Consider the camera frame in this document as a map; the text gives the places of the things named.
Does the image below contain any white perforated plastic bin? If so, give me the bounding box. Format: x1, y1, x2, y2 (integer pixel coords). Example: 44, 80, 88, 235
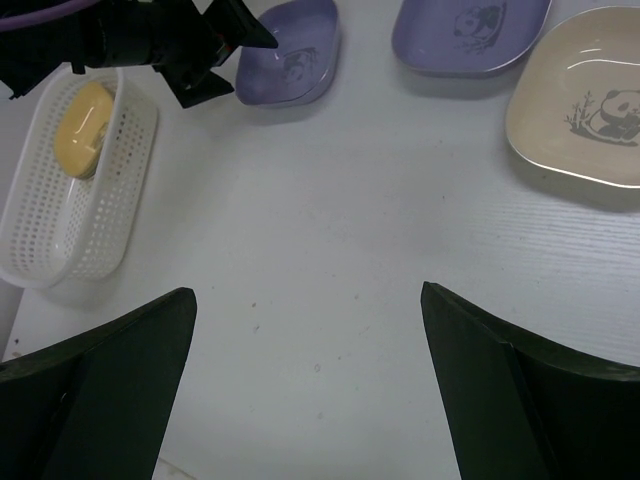
1, 68, 158, 289

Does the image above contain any cream panda plate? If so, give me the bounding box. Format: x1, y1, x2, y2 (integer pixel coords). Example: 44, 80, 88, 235
505, 6, 639, 189

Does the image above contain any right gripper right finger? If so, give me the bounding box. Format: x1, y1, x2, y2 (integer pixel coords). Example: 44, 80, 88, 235
421, 282, 639, 479

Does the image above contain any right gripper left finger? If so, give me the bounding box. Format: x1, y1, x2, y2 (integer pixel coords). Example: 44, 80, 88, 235
1, 288, 197, 479

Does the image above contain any purple panda plate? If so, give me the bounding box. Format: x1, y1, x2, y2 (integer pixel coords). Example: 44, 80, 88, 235
235, 1, 341, 108
391, 0, 552, 78

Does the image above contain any yellow panda plate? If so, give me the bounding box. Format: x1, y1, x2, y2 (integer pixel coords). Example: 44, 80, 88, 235
53, 81, 114, 180

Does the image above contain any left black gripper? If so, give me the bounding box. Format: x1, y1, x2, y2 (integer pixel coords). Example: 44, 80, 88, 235
1, 0, 278, 108

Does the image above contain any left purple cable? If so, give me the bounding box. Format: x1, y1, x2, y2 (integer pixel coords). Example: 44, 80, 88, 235
0, 0, 101, 34

